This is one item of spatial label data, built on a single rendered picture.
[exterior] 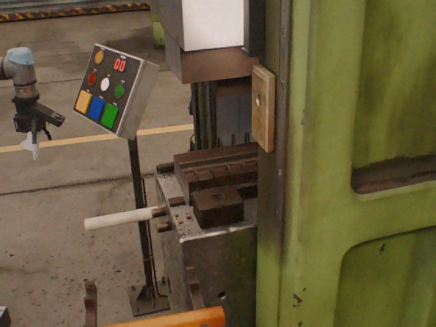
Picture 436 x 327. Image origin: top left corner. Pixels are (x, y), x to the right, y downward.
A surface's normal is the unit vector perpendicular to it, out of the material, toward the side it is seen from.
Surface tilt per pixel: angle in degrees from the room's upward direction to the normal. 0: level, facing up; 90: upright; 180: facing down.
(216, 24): 90
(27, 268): 0
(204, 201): 0
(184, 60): 90
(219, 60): 90
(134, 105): 90
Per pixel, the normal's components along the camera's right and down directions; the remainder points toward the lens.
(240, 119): 0.28, 0.43
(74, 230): -0.03, -0.89
